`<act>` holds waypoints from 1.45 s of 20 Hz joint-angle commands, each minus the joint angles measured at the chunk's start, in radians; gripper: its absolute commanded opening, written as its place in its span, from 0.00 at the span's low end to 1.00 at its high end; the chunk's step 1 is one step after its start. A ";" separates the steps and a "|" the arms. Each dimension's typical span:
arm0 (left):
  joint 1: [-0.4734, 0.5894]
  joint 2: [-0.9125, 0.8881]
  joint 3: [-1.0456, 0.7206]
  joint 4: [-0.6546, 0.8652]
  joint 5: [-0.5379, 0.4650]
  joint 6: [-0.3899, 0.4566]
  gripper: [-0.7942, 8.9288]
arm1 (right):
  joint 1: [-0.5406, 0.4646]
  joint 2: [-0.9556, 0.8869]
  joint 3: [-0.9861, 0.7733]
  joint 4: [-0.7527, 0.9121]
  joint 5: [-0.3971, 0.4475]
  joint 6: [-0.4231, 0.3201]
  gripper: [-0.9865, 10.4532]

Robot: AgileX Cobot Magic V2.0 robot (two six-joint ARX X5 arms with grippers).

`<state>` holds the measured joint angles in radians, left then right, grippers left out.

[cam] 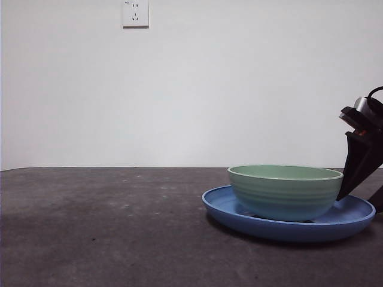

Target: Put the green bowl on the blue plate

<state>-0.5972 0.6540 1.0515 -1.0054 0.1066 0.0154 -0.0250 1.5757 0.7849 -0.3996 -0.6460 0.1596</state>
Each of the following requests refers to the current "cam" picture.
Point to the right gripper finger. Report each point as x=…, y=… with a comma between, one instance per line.
x=362, y=158
x=378, y=201

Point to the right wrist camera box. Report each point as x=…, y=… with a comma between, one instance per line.
x=362, y=104

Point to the blue round plate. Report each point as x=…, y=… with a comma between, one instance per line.
x=287, y=231

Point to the green ribbed bowl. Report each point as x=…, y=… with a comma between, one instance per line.
x=284, y=197

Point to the white wall socket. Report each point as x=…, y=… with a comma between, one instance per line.
x=135, y=15

